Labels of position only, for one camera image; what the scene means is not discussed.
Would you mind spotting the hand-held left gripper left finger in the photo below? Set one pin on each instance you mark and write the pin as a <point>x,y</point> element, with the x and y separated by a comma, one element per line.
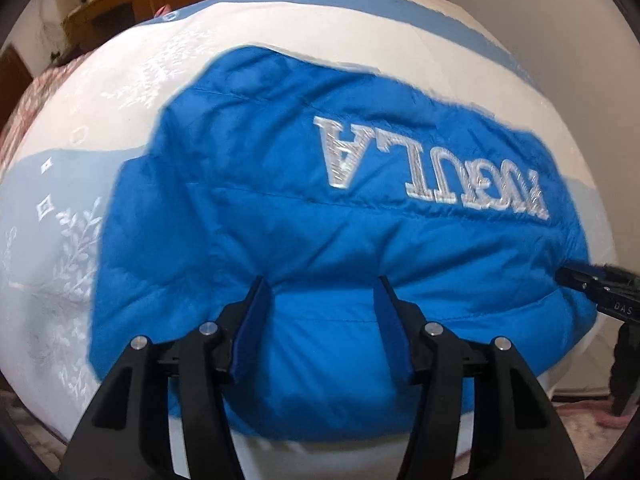
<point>245,330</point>

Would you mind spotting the pink checked cloth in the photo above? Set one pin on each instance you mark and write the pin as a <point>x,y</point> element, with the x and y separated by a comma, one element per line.
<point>164,11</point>

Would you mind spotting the dark wooden headboard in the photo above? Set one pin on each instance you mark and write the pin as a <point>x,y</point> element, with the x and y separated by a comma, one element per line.
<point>14,80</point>

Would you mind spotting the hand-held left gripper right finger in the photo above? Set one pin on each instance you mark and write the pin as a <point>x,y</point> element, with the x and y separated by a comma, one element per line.
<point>395,330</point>

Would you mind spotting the pink floral quilt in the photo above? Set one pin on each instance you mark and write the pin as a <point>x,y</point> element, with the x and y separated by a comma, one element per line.
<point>25,110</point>

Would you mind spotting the wooden desk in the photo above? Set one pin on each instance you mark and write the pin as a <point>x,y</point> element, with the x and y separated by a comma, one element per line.
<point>115,10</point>

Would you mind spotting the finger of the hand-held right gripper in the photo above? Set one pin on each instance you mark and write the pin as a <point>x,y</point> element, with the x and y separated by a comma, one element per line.
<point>580,280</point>
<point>600,270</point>

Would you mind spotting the blue puffer jacket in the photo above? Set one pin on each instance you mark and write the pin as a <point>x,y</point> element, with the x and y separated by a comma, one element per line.
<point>300,230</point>

